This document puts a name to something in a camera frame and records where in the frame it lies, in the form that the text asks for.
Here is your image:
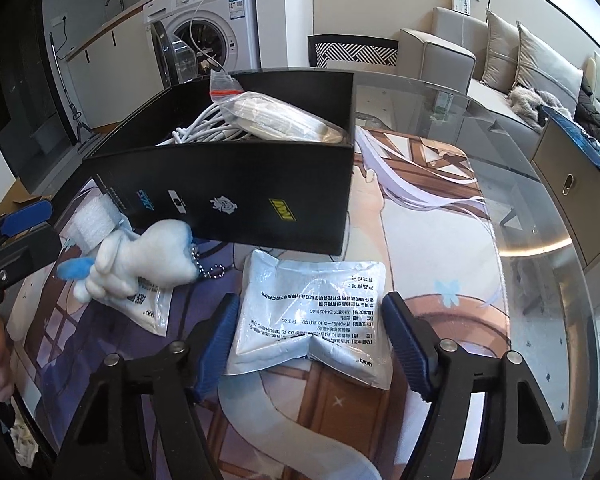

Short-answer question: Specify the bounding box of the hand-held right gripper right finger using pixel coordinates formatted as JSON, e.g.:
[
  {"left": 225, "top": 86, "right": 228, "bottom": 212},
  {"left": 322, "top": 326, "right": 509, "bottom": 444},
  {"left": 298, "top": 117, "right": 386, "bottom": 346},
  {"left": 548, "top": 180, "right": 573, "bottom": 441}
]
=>
[{"left": 381, "top": 291, "right": 571, "bottom": 480}]

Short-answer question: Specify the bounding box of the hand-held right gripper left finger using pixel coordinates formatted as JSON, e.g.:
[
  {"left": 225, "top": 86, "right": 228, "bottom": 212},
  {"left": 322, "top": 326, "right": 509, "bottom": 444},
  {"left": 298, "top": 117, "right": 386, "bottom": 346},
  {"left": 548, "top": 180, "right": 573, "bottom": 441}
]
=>
[{"left": 55, "top": 292, "right": 241, "bottom": 480}]

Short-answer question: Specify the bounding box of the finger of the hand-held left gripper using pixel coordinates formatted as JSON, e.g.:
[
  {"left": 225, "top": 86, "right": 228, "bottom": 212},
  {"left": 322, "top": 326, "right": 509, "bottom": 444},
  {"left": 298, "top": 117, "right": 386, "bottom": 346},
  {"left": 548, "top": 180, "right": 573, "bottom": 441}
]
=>
[
  {"left": 0, "top": 199, "right": 56, "bottom": 252},
  {"left": 0, "top": 226, "right": 62, "bottom": 292}
]

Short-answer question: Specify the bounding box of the white foam wrap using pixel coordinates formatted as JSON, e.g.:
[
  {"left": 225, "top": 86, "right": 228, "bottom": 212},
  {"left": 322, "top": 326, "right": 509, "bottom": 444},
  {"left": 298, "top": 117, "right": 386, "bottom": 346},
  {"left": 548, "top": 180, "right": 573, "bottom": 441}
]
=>
[{"left": 70, "top": 197, "right": 126, "bottom": 251}]

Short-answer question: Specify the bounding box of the white printed packet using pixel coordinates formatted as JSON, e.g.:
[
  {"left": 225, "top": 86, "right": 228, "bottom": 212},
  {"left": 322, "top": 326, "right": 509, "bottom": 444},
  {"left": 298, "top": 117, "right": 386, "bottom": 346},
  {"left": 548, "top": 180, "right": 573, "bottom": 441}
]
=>
[
  {"left": 92, "top": 280, "right": 175, "bottom": 337},
  {"left": 225, "top": 249, "right": 395, "bottom": 392}
]

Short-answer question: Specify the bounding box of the white and blue plush toy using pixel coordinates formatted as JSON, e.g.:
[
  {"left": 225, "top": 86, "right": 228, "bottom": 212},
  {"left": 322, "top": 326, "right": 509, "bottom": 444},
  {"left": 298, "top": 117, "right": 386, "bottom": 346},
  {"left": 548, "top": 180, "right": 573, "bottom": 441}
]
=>
[{"left": 56, "top": 219, "right": 228, "bottom": 303}]

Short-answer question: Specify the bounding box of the black cardboard box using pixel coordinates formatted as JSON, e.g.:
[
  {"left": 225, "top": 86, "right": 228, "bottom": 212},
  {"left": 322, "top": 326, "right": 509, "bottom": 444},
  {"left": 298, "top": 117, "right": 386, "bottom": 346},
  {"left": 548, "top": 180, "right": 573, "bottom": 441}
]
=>
[{"left": 81, "top": 71, "right": 357, "bottom": 257}]

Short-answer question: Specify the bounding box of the white cable bundle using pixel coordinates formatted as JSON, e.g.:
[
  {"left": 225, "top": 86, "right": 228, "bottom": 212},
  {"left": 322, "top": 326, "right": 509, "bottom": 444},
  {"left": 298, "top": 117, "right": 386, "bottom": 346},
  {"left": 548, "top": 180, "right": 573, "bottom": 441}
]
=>
[{"left": 155, "top": 102, "right": 261, "bottom": 146}]

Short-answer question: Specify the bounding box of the red-edged zip bag with packet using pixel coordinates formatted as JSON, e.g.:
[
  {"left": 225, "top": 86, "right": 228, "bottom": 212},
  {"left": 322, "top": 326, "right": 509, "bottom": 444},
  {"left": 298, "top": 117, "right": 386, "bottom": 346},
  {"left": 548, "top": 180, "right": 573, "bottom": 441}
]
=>
[{"left": 209, "top": 69, "right": 346, "bottom": 145}]

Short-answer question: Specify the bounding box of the person's left hand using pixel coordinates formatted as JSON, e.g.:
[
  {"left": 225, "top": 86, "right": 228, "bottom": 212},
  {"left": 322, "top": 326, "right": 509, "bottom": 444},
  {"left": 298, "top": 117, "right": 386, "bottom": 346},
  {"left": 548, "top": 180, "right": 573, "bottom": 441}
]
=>
[{"left": 0, "top": 316, "right": 17, "bottom": 402}]

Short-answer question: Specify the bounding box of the brown cardboard box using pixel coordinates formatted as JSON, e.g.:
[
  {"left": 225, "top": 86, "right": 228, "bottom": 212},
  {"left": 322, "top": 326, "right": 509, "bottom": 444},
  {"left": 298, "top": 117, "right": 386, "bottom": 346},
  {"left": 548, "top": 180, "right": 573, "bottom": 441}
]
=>
[{"left": 10, "top": 177, "right": 56, "bottom": 211}]

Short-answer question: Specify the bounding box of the grey mop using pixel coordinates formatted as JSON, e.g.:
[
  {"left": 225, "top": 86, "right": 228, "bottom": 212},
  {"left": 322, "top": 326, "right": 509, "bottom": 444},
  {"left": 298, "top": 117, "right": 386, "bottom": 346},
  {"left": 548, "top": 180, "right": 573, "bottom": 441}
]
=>
[{"left": 50, "top": 32, "right": 98, "bottom": 148}]

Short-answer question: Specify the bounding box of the printed table mat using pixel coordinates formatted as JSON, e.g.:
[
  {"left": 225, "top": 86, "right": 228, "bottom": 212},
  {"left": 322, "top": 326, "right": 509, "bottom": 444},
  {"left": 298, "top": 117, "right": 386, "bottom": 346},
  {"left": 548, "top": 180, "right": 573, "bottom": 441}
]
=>
[{"left": 0, "top": 125, "right": 511, "bottom": 480}]

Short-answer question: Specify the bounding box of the white kitchen counter cabinet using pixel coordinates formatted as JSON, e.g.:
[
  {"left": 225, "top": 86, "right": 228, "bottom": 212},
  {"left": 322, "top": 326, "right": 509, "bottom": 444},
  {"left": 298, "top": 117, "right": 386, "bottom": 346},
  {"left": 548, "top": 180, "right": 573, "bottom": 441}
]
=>
[{"left": 65, "top": 0, "right": 153, "bottom": 131}]

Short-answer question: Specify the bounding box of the wooden side cabinet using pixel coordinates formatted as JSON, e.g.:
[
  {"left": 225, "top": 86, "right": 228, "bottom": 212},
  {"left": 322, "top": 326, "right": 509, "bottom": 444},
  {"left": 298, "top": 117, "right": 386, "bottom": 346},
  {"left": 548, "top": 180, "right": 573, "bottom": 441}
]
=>
[{"left": 530, "top": 120, "right": 600, "bottom": 268}]

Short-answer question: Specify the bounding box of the grey furry cloth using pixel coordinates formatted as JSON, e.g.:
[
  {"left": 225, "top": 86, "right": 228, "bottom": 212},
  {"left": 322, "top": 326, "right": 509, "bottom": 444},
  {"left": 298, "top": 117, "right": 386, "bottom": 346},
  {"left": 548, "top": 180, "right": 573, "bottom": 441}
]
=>
[{"left": 507, "top": 86, "right": 576, "bottom": 131}]

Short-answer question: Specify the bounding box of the blue printed tray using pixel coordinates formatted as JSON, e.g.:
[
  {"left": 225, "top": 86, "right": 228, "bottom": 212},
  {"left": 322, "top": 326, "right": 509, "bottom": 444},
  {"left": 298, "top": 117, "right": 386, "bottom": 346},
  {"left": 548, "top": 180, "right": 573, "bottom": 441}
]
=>
[{"left": 544, "top": 105, "right": 600, "bottom": 173}]

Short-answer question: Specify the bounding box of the white washing machine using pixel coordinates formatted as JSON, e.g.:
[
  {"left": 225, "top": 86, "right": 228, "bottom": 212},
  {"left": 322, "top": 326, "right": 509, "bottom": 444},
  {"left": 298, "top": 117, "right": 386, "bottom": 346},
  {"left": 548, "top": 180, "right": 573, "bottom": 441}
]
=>
[{"left": 142, "top": 0, "right": 260, "bottom": 86}]

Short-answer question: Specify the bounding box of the grey sofa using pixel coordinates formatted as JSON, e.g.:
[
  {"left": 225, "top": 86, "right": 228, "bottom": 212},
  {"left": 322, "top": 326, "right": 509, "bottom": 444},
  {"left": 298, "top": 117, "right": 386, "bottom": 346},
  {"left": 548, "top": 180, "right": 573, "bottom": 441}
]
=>
[{"left": 399, "top": 7, "right": 600, "bottom": 136}]

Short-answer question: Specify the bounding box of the black coat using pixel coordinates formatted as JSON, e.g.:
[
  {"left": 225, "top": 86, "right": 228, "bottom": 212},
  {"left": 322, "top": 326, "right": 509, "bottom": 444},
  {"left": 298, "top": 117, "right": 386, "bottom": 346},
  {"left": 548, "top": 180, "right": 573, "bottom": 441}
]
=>
[{"left": 575, "top": 76, "right": 600, "bottom": 146}]

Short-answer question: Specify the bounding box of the black and white patterned chair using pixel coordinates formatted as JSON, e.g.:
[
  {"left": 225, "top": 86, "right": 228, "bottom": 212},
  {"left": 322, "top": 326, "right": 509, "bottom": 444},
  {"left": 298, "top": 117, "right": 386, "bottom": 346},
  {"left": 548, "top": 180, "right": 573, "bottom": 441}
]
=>
[{"left": 307, "top": 34, "right": 400, "bottom": 68}]

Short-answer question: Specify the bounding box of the grey cushion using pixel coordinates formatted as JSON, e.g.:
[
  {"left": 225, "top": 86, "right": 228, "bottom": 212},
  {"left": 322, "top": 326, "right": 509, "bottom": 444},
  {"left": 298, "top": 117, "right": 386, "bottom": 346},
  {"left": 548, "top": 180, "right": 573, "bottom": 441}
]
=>
[
  {"left": 480, "top": 8, "right": 521, "bottom": 93},
  {"left": 511, "top": 21, "right": 585, "bottom": 106}
]

